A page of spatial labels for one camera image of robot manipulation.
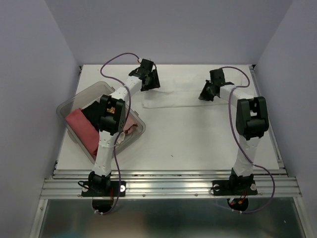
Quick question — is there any white printed t-shirt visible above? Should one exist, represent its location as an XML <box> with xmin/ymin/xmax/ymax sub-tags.
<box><xmin>142</xmin><ymin>75</ymin><xmax>235</xmax><ymax>109</ymax></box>

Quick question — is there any clear plastic storage bin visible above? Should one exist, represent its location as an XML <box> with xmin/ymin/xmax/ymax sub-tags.
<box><xmin>56</xmin><ymin>81</ymin><xmax>146</xmax><ymax>164</ymax></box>

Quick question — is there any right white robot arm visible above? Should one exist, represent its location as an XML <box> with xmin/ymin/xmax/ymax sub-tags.
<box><xmin>199</xmin><ymin>67</ymin><xmax>269</xmax><ymax>196</ymax></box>

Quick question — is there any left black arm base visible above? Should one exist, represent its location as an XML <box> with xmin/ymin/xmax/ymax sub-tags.
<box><xmin>78</xmin><ymin>172</ymin><xmax>126</xmax><ymax>197</ymax></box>

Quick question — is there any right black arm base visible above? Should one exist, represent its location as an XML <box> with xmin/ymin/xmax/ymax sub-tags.
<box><xmin>210</xmin><ymin>169</ymin><xmax>258</xmax><ymax>197</ymax></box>

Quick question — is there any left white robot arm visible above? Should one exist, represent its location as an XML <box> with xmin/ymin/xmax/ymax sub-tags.
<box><xmin>86</xmin><ymin>59</ymin><xmax>160</xmax><ymax>196</ymax></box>

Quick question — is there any rolled pink printed t-shirt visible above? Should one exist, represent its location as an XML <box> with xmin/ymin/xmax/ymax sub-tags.
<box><xmin>123</xmin><ymin>115</ymin><xmax>138</xmax><ymax>135</ymax></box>

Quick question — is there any rolled white t-shirt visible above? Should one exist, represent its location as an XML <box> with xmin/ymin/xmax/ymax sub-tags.
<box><xmin>116</xmin><ymin>132</ymin><xmax>126</xmax><ymax>146</ymax></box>

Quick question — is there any rolled black t-shirt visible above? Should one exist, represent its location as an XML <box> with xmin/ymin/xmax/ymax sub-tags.
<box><xmin>81</xmin><ymin>101</ymin><xmax>100</xmax><ymax>131</ymax></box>

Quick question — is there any rolled red t-shirt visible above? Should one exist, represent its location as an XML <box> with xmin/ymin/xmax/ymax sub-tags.
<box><xmin>65</xmin><ymin>108</ymin><xmax>99</xmax><ymax>156</ymax></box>

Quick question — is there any aluminium mounting rail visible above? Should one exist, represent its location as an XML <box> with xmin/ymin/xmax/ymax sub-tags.
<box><xmin>40</xmin><ymin>168</ymin><xmax>302</xmax><ymax>199</ymax></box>

